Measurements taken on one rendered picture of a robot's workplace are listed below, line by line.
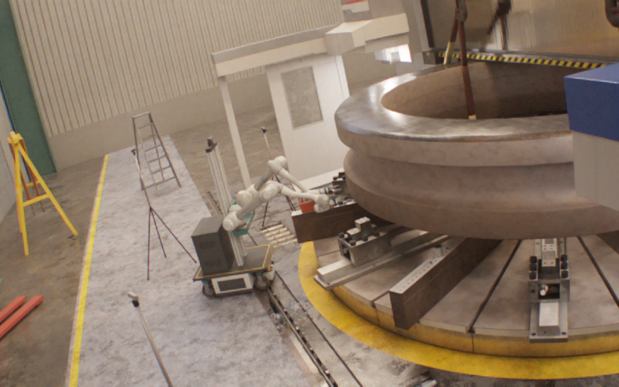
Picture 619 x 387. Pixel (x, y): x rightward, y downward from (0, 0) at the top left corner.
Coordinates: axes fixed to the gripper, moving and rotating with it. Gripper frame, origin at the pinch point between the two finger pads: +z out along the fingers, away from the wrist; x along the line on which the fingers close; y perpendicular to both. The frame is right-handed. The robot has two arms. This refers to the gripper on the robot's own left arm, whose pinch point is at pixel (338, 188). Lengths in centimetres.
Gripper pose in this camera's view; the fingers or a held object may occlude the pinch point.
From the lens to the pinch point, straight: 640.5
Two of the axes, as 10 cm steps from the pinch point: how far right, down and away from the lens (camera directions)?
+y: -2.0, -9.2, -3.2
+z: 9.7, -2.4, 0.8
